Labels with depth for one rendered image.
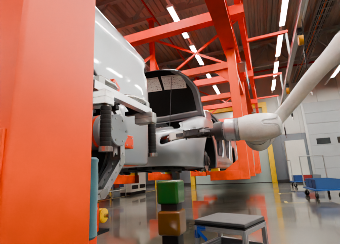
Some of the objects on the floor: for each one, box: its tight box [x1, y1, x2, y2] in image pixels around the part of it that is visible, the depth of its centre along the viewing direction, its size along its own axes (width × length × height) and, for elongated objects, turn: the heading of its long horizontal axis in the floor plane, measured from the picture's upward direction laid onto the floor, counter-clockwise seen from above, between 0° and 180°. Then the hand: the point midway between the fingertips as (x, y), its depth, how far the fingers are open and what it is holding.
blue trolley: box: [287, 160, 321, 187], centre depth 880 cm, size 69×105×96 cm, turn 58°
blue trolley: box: [299, 154, 340, 199], centre depth 557 cm, size 104×67×96 cm, turn 148°
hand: (176, 135), depth 104 cm, fingers closed
